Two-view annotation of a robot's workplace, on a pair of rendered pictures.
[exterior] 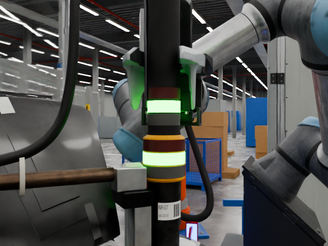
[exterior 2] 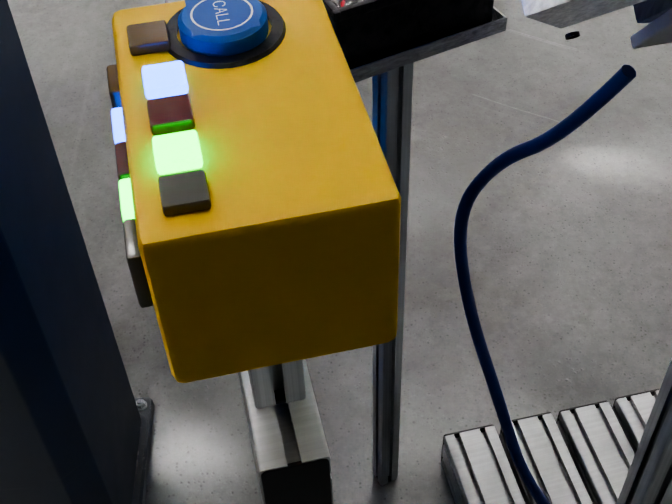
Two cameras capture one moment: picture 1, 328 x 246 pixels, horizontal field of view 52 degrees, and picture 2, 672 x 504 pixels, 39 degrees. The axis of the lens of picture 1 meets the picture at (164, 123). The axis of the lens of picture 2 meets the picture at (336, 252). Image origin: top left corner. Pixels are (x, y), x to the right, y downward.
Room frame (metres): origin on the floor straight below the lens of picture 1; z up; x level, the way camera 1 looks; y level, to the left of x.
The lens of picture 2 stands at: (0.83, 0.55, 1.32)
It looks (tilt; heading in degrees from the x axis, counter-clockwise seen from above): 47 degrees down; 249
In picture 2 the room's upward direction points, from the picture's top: 2 degrees counter-clockwise
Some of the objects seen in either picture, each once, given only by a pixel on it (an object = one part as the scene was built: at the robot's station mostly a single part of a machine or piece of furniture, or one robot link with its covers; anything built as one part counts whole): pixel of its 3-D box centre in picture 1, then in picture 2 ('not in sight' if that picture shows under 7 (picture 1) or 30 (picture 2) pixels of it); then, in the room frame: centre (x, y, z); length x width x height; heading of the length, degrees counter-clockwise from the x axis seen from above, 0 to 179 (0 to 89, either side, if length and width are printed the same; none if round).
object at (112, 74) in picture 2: not in sight; (119, 103); (0.79, 0.18, 1.04); 0.02 x 0.01 x 0.03; 81
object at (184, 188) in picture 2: not in sight; (184, 192); (0.79, 0.29, 1.08); 0.02 x 0.02 x 0.01; 81
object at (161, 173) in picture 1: (163, 169); not in sight; (0.35, 0.00, 1.35); 0.04 x 0.04 x 0.01
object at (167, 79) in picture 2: not in sight; (164, 79); (0.78, 0.21, 1.08); 0.02 x 0.02 x 0.01; 81
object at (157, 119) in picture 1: (163, 119); not in sight; (0.35, 0.00, 1.40); 0.03 x 0.03 x 0.01
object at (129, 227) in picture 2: not in sight; (138, 263); (0.81, 0.28, 1.04); 0.02 x 0.01 x 0.03; 81
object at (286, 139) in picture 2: not in sight; (250, 180); (0.75, 0.23, 1.02); 0.16 x 0.10 x 0.11; 81
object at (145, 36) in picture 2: not in sight; (148, 37); (0.78, 0.18, 1.08); 0.02 x 0.02 x 0.01; 81
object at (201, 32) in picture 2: not in sight; (223, 25); (0.74, 0.19, 1.08); 0.04 x 0.04 x 0.02
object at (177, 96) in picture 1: (163, 94); not in sight; (0.35, 0.00, 1.43); 0.03 x 0.03 x 0.01
